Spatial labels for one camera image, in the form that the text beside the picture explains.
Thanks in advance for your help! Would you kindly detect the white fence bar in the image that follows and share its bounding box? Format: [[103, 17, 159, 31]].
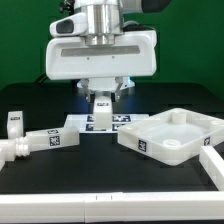
[[0, 191, 224, 224], [199, 146, 224, 191]]

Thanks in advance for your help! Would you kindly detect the white desk tabletop tray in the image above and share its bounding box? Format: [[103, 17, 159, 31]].
[[118, 108, 224, 166]]

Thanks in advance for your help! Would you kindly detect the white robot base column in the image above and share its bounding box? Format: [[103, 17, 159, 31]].
[[88, 77, 135, 92]]

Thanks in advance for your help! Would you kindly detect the white front fence bar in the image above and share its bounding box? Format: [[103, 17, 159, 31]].
[[0, 191, 224, 224]]

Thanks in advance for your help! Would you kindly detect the white obstacle wall left piece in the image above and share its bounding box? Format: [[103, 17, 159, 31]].
[[0, 139, 16, 171]]

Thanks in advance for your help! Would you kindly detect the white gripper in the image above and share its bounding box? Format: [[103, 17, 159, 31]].
[[46, 30, 157, 103]]

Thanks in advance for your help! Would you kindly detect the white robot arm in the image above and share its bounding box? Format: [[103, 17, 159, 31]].
[[46, 0, 172, 102]]

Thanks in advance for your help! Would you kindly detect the white right fence bar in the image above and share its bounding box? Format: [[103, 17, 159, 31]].
[[199, 146, 224, 191]]

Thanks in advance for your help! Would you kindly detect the black cable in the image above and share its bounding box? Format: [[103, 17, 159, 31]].
[[34, 73, 49, 84]]

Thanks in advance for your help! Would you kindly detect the white marker sheet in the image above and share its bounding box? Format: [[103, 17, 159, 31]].
[[64, 114, 149, 133]]

